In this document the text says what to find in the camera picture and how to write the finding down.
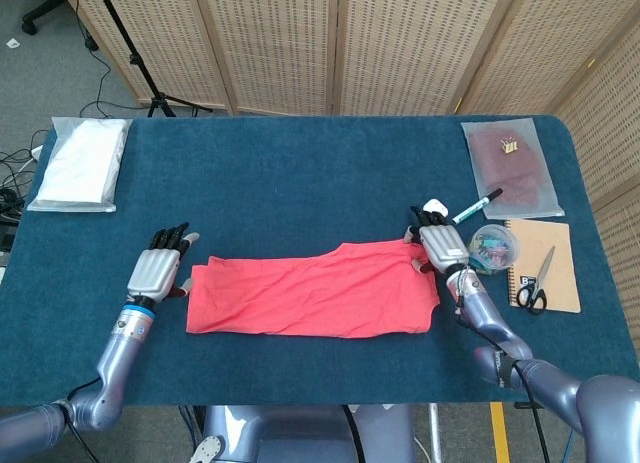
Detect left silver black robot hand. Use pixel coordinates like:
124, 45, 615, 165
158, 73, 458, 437
125, 221, 200, 304

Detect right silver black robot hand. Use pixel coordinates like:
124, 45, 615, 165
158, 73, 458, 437
403, 205, 472, 275

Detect red cloth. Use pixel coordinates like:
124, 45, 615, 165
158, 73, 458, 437
185, 239, 440, 340

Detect green white marker pen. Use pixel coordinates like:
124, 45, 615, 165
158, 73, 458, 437
451, 187, 504, 226

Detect clear tub of binder clips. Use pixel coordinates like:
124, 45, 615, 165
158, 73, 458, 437
467, 223, 521, 277

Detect brown spiral notebook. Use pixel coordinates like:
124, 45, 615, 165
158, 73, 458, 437
502, 218, 583, 314

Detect maroon garment in plastic bag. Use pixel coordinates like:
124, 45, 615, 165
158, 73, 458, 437
459, 117, 566, 220

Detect white garment in plastic bag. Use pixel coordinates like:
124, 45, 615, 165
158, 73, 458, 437
25, 116, 134, 214

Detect blue carpet table cover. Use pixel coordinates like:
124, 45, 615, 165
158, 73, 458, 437
0, 114, 640, 408

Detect silver table leg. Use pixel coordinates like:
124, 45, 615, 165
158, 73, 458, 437
429, 404, 444, 463

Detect black tripod stand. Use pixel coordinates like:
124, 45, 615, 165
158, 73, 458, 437
92, 0, 214, 118

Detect blue-grey robot torso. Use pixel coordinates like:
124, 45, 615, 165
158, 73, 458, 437
189, 405, 416, 463

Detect woven rattan folding screen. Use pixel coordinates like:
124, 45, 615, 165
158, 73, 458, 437
57, 0, 640, 419

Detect black office chair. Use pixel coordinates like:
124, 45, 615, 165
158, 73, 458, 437
20, 0, 100, 52

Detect black handled scissors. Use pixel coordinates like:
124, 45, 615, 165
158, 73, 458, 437
515, 245, 557, 316

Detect black floor cable bundle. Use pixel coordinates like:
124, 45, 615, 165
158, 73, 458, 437
0, 127, 46, 229

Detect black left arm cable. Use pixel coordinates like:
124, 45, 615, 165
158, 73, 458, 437
64, 376, 104, 463

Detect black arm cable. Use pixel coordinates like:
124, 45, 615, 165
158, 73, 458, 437
499, 352, 551, 463
64, 376, 104, 463

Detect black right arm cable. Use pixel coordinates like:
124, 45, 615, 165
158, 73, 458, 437
499, 352, 551, 463

